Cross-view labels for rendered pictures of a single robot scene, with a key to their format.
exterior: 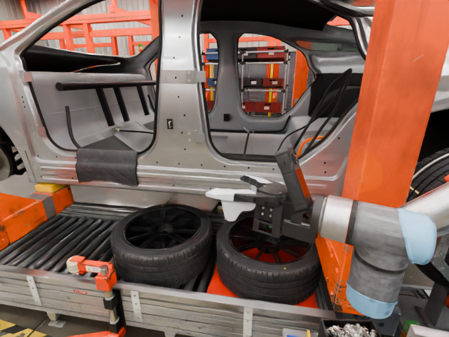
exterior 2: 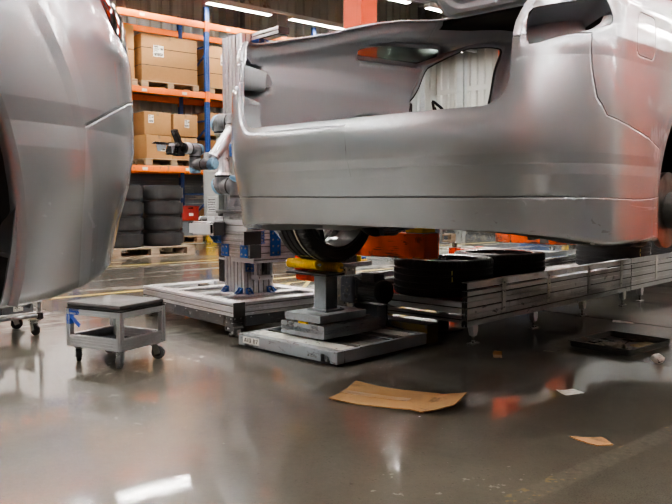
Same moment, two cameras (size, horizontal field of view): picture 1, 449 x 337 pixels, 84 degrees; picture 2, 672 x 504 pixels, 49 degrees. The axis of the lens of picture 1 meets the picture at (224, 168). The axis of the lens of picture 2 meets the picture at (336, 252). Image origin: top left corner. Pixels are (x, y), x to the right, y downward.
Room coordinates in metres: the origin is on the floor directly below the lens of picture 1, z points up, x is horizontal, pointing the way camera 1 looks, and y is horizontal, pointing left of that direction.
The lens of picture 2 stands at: (3.51, -4.82, 0.90)
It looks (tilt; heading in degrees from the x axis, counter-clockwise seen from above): 4 degrees down; 124
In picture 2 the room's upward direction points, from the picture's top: straight up
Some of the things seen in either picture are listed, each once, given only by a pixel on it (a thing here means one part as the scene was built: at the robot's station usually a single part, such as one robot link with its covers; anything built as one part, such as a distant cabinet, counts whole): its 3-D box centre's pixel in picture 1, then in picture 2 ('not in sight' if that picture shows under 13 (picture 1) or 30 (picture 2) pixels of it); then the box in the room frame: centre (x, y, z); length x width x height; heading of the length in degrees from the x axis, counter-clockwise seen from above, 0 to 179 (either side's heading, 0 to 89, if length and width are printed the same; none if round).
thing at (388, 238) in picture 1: (387, 232); not in sight; (0.34, -0.26, 1.21); 0.11 x 0.08 x 0.09; 60
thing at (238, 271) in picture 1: (267, 251); (443, 274); (1.34, -0.28, 0.39); 0.66 x 0.66 x 0.24
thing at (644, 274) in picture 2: not in sight; (607, 273); (1.77, 2.33, 0.19); 1.00 x 0.86 x 0.39; 80
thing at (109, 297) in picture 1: (111, 304); not in sight; (1.02, 0.61, 0.30); 0.09 x 0.05 x 0.50; 80
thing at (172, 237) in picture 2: not in sight; (142, 220); (-5.48, 3.17, 0.55); 1.40 x 0.80 x 1.09; 77
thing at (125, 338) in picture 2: not in sight; (115, 330); (0.22, -2.10, 0.17); 0.43 x 0.36 x 0.34; 5
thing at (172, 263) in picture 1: (164, 240); (498, 267); (1.46, 0.42, 0.39); 0.66 x 0.66 x 0.24
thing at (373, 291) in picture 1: (373, 273); not in sight; (0.36, -0.27, 1.12); 0.11 x 0.08 x 0.11; 150
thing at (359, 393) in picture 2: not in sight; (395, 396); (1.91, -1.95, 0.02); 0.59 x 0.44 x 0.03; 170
